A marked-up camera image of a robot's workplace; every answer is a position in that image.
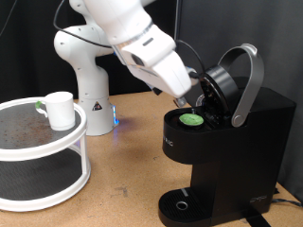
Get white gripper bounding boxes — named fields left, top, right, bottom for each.
left=130, top=50, right=192, bottom=109

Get green coffee pod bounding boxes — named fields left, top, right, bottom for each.
left=178, top=113, right=205, bottom=128

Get black Keurig coffee machine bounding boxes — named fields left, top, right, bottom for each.
left=157, top=43, right=297, bottom=227

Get white mug green-taped handle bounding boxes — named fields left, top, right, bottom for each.
left=34, top=91, right=77, bottom=131

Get grey partition panel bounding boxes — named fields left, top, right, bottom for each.
left=171, top=0, right=303, bottom=202

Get black tape strip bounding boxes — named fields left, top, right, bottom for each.
left=241, top=211, right=273, bottom=227

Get black curtain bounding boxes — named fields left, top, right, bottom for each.
left=0, top=0, right=178, bottom=102

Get white two-tier turntable shelf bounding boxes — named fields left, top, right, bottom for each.
left=0, top=96, right=92, bottom=213

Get black robot camera cable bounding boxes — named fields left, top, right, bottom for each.
left=52, top=0, right=208, bottom=79

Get braided power cable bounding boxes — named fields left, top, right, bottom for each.
left=271, top=198, right=303, bottom=208

